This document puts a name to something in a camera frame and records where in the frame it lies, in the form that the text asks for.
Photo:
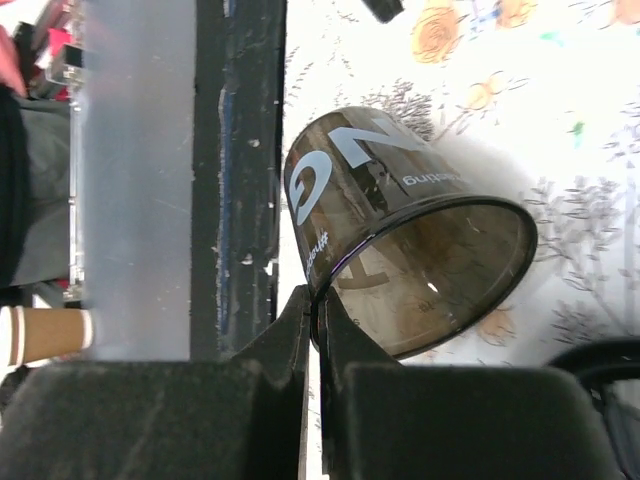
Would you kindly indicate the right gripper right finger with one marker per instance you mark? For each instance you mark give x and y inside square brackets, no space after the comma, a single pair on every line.
[384,420]

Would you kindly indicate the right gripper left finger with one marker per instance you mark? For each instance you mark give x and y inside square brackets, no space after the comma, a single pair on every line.
[237,419]

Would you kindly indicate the black cup lid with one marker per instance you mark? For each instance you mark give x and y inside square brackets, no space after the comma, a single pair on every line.
[608,370]

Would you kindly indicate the brown paper coffee cup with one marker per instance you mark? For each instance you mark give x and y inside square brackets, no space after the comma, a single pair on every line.
[34,334]

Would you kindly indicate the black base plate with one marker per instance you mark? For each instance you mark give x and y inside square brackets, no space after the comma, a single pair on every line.
[237,137]

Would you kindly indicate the aluminium rail frame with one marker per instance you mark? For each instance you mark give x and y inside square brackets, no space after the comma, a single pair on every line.
[137,176]

